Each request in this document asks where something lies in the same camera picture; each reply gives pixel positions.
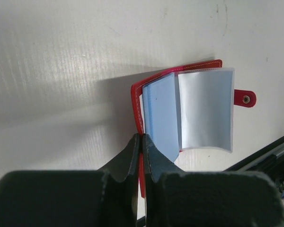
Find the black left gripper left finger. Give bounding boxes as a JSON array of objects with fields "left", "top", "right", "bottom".
[{"left": 0, "top": 134, "right": 140, "bottom": 227}]

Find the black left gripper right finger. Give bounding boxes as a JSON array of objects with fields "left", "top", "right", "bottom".
[{"left": 142, "top": 134, "right": 284, "bottom": 227}]

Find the red leather card holder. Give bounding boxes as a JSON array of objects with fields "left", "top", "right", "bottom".
[{"left": 130, "top": 59, "right": 257, "bottom": 198}]

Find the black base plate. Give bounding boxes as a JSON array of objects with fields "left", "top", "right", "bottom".
[{"left": 225, "top": 136, "right": 284, "bottom": 171}]

